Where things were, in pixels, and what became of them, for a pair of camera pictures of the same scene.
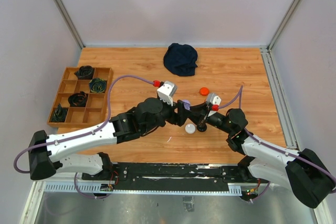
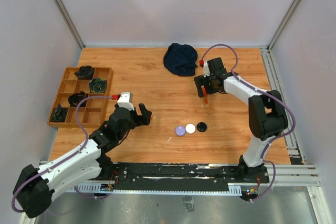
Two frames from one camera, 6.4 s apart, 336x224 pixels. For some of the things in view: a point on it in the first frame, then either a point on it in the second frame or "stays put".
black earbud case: (201, 127) stays put
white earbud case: (190, 128) stays put
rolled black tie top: (85, 72) stays put
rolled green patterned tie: (97, 85) stays put
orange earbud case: (204, 91) stays put
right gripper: (199, 112) → (200, 81)
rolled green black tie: (59, 114) stays put
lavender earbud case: (186, 104) → (180, 130)
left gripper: (182, 114) → (144, 119)
